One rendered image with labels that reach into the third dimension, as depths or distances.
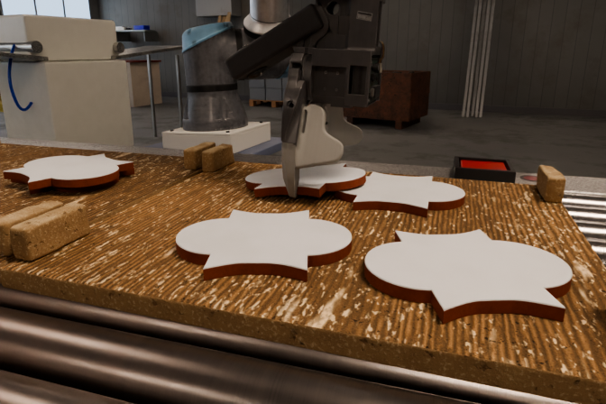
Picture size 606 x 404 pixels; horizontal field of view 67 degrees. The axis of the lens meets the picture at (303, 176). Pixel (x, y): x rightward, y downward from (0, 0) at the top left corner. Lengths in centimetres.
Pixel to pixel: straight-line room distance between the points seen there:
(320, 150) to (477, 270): 19
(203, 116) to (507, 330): 86
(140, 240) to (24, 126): 464
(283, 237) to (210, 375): 13
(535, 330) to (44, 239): 33
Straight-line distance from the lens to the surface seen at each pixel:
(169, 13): 1179
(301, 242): 35
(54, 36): 487
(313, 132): 45
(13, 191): 59
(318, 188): 45
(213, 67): 105
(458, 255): 34
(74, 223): 41
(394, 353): 27
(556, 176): 52
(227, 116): 106
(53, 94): 468
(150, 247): 38
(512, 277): 33
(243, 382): 26
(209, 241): 36
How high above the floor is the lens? 108
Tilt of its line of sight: 15 degrees down
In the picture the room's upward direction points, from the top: straight up
